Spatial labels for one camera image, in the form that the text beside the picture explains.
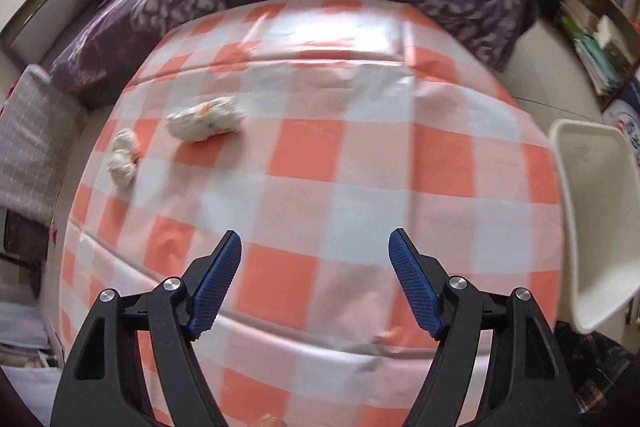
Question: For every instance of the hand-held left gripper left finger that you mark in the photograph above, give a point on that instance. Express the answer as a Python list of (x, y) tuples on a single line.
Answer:
[(215, 287)]

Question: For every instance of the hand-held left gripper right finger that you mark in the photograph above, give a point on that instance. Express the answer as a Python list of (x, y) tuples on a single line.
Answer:
[(415, 282)]

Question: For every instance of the small white tissue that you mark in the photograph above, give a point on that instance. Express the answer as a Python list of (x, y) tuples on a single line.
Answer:
[(124, 141), (121, 167)]

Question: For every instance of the large printed tissue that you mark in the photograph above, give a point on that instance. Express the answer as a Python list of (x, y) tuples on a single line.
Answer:
[(205, 121)]

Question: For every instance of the white plastic bin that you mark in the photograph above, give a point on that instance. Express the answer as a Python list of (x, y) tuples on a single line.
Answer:
[(595, 217)]

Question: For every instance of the orange white checked tablecloth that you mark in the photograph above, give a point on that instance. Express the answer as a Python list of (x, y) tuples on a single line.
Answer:
[(325, 167)]

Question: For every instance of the plaid pants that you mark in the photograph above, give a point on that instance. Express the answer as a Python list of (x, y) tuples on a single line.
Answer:
[(595, 367)]

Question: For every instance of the grey checked cushion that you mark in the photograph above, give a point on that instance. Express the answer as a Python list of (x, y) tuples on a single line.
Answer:
[(35, 132)]

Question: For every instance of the blue printed cardboard box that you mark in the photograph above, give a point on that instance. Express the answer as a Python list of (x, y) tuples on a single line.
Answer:
[(627, 117)]

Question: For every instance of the stack of green books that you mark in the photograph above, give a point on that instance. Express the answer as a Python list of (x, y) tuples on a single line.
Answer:
[(597, 64)]

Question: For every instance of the stack of white books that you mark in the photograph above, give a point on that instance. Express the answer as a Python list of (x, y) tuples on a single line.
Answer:
[(575, 14)]

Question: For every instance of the bed headboard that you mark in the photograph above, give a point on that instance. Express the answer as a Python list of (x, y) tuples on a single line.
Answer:
[(45, 22)]

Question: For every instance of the wooden bookshelf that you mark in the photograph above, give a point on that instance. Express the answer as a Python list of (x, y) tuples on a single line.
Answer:
[(600, 4)]

